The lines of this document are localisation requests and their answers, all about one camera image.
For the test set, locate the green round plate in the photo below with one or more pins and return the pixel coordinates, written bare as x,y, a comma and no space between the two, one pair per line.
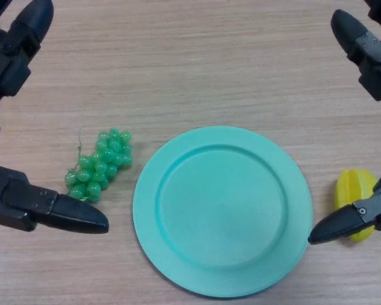
222,213

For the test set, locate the yellow starfruit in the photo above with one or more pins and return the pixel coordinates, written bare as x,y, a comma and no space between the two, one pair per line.
352,190

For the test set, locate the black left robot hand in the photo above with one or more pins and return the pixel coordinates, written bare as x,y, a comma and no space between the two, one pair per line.
12,203

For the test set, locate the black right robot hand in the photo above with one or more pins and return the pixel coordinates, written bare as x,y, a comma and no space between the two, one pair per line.
368,54

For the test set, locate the green grapes bunch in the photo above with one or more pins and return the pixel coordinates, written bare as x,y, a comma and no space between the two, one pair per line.
104,162

